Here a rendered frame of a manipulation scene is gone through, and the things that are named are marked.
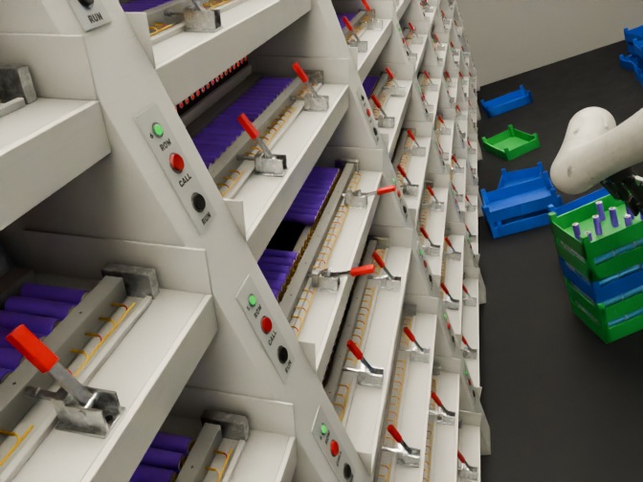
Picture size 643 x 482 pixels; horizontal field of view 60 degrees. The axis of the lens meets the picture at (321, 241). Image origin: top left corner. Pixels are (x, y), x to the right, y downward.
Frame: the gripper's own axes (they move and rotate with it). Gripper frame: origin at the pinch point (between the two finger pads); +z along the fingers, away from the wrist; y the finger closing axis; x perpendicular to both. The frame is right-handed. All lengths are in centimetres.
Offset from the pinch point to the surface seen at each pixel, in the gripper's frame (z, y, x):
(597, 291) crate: 11.3, 6.5, 23.7
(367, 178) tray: -78, 12, 46
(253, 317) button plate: -109, -29, 84
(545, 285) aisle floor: 38, 41, 15
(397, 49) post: -62, 57, -11
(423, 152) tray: -41, 46, 13
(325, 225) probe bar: -89, -2, 64
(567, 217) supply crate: 3.3, 21.1, 4.6
